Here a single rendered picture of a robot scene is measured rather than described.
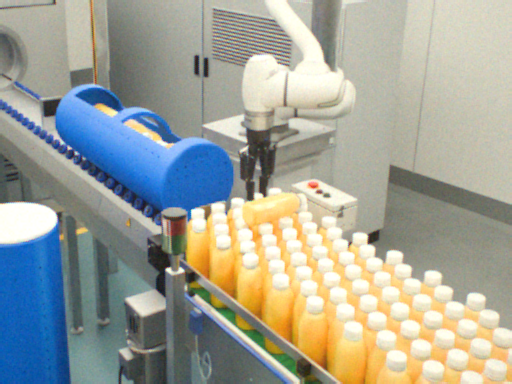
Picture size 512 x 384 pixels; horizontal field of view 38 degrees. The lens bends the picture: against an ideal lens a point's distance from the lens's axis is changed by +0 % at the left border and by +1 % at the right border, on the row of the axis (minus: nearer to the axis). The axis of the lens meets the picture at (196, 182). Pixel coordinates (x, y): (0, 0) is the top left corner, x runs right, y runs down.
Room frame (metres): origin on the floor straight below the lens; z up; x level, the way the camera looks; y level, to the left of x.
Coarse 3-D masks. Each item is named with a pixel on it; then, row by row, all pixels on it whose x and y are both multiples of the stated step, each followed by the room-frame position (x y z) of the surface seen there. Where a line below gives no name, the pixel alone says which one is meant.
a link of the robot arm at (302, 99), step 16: (272, 0) 2.28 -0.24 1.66; (288, 16) 2.22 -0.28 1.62; (288, 32) 2.20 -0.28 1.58; (304, 32) 2.17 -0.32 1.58; (304, 48) 2.14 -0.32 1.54; (320, 48) 2.13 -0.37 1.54; (304, 64) 2.05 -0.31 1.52; (320, 64) 2.04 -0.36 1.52; (288, 80) 2.01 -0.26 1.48; (304, 80) 2.00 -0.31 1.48; (320, 80) 1.99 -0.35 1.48; (336, 80) 2.00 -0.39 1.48; (288, 96) 2.00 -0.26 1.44; (304, 96) 1.98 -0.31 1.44; (320, 96) 1.98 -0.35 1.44; (336, 96) 1.98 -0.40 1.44
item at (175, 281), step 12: (168, 276) 1.59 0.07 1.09; (180, 276) 1.59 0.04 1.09; (168, 288) 1.59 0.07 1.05; (180, 288) 1.59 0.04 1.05; (168, 300) 1.59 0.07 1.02; (180, 300) 1.59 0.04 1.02; (168, 312) 1.59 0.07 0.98; (180, 312) 1.59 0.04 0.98; (168, 324) 1.59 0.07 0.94; (180, 324) 1.59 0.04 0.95; (168, 336) 1.60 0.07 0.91; (180, 336) 1.59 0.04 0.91; (168, 348) 1.60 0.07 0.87; (180, 348) 1.59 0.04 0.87; (168, 360) 1.60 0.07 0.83; (180, 360) 1.59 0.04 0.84; (168, 372) 1.60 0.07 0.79; (180, 372) 1.59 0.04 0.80
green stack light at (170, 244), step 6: (162, 234) 1.59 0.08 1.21; (186, 234) 1.59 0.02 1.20; (162, 240) 1.59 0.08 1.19; (168, 240) 1.57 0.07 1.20; (174, 240) 1.57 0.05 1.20; (180, 240) 1.57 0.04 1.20; (186, 240) 1.59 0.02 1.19; (162, 246) 1.59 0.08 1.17; (168, 246) 1.57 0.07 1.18; (174, 246) 1.57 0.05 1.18; (180, 246) 1.57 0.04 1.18; (186, 246) 1.59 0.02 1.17; (168, 252) 1.57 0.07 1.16; (174, 252) 1.57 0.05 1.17; (180, 252) 1.57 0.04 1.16
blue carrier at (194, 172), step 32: (64, 96) 2.85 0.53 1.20; (96, 96) 2.93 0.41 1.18; (64, 128) 2.75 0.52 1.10; (96, 128) 2.54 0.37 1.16; (128, 128) 2.41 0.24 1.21; (160, 128) 2.62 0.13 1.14; (96, 160) 2.52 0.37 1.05; (128, 160) 2.29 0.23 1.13; (160, 160) 2.16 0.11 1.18; (192, 160) 2.16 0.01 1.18; (224, 160) 2.23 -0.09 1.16; (160, 192) 2.10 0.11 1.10; (192, 192) 2.16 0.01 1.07; (224, 192) 2.23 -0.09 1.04
